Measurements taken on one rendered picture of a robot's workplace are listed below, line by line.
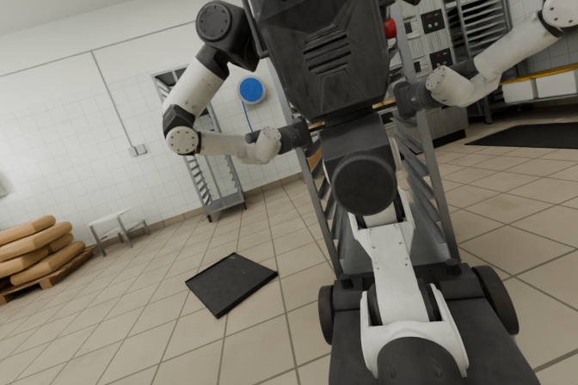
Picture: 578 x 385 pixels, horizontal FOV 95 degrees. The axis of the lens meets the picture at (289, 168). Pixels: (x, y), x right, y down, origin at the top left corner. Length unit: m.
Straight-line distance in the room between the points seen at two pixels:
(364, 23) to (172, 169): 3.80
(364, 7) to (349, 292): 0.85
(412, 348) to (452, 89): 0.59
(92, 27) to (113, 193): 2.22
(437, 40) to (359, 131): 3.28
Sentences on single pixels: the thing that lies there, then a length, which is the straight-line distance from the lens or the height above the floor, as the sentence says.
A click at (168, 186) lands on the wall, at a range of 4.19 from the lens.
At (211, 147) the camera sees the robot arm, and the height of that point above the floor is 0.83.
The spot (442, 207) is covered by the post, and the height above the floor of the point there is 0.37.
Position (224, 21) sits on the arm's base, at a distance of 0.67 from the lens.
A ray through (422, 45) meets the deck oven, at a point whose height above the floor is 1.20.
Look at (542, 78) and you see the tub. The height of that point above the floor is 0.45.
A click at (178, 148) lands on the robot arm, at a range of 0.74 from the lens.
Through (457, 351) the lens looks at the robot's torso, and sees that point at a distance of 0.71.
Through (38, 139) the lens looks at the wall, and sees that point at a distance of 4.85.
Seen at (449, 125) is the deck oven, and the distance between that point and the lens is 3.76.
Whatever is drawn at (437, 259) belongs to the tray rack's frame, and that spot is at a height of 0.15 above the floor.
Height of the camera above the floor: 0.82
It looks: 9 degrees down
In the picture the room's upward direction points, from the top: 18 degrees counter-clockwise
